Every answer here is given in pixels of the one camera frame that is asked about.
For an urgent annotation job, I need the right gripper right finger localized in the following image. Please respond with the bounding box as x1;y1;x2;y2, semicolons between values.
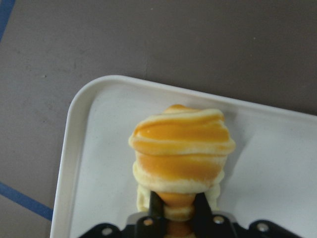
192;193;297;238

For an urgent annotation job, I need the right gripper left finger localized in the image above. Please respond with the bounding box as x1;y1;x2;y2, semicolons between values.
80;191;167;238

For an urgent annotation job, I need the striped orange bread roll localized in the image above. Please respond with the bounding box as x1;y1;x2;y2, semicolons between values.
128;105;235;238

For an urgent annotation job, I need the white rectangular tray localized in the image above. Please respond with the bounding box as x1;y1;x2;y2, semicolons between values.
51;75;317;238

